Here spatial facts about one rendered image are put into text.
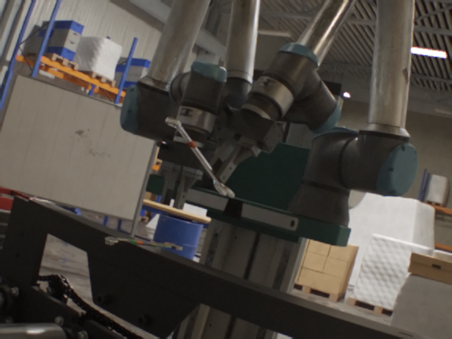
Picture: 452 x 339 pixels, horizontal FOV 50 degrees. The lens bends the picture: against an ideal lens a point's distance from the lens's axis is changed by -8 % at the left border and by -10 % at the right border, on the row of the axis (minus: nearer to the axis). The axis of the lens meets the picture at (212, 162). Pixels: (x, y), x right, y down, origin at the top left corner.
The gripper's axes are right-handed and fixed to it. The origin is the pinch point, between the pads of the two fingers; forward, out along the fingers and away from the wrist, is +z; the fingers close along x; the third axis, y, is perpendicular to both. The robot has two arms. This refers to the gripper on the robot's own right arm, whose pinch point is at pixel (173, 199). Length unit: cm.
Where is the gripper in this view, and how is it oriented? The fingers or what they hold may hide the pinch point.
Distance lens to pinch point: 125.8
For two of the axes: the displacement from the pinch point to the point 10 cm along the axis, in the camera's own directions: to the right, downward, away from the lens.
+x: 8.1, 1.9, -5.5
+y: -5.2, -1.9, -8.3
